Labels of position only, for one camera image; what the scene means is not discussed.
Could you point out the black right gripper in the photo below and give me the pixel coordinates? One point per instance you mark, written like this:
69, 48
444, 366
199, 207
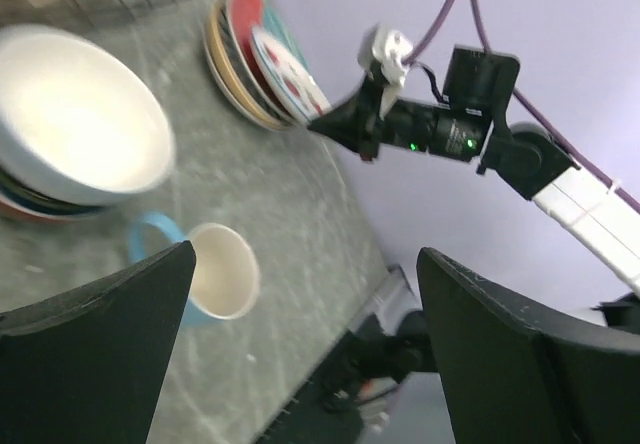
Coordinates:
357, 125

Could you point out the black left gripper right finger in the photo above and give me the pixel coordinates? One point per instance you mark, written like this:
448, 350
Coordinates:
516, 371

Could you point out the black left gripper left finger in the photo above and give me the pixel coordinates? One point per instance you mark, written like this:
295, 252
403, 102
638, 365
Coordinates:
87, 366

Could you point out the watermelon pattern plate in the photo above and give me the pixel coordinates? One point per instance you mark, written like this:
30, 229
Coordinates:
293, 86

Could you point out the red teal flower plate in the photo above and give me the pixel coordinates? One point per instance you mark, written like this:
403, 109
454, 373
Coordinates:
242, 16

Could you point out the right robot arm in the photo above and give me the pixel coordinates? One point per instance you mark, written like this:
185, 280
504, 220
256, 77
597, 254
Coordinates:
538, 167

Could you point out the light blue mug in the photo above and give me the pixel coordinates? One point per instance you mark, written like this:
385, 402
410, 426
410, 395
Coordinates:
226, 280

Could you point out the orange bear plate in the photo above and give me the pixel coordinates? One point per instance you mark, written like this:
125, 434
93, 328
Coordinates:
235, 88

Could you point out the white top bowl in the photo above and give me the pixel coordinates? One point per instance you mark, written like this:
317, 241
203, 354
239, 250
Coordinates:
76, 123

